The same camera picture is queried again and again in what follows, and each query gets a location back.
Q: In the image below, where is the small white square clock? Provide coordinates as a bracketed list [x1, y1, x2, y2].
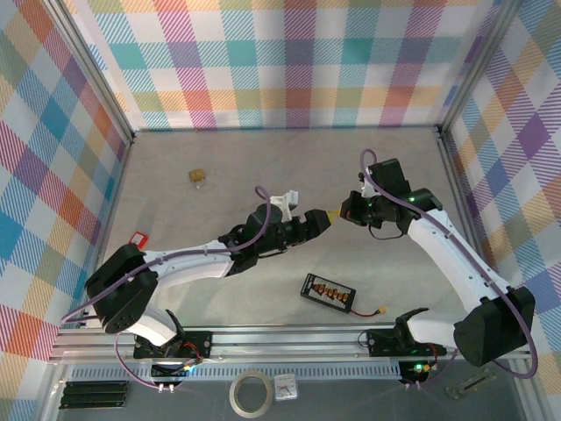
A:
[273, 374, 301, 403]

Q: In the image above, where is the black charging board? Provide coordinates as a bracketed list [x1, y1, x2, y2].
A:
[300, 272, 357, 310]

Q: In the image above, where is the long aluminium extrusion rail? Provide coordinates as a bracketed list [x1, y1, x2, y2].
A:
[51, 323, 534, 365]

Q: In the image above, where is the grey slotted cable duct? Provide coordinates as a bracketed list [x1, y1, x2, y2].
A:
[69, 366, 402, 383]

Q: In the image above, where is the aluminium side rail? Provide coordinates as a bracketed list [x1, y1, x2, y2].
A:
[78, 131, 137, 328]
[437, 129, 503, 324]

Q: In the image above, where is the black plastic strip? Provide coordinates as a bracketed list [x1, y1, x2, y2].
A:
[64, 380, 130, 390]
[60, 389, 130, 399]
[59, 397, 130, 409]

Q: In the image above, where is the thin black cable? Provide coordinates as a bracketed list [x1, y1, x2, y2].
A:
[369, 225, 409, 241]

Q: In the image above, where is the clear tape roll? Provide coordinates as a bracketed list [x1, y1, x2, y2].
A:
[229, 369, 273, 417]

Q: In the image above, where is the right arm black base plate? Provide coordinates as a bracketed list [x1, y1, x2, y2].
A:
[366, 328, 448, 359]

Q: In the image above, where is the aluminium frame post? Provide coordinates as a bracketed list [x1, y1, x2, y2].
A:
[436, 0, 527, 135]
[43, 0, 136, 144]

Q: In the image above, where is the red wire yellow connector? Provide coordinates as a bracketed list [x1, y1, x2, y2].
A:
[348, 304, 389, 319]

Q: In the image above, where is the grey metal bracket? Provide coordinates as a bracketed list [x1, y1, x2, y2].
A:
[444, 367, 499, 400]

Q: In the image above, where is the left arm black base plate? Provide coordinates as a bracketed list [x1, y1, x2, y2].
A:
[132, 331, 215, 361]

